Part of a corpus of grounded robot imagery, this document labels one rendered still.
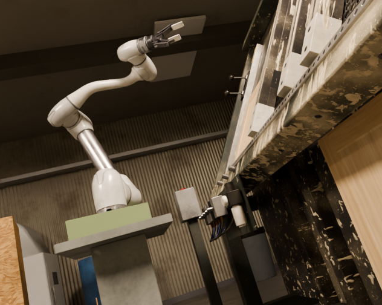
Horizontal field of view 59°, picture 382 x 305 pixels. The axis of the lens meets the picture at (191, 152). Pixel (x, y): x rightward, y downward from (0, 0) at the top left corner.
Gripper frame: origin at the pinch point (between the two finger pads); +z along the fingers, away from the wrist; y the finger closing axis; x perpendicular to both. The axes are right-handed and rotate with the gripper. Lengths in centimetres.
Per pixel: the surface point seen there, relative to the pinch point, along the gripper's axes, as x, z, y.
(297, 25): 20, 61, 71
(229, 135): -72, 3, 18
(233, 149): -58, 11, 44
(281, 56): -5, 52, 47
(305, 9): 21, 65, 64
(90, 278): -221, -228, 41
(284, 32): -2, 55, 35
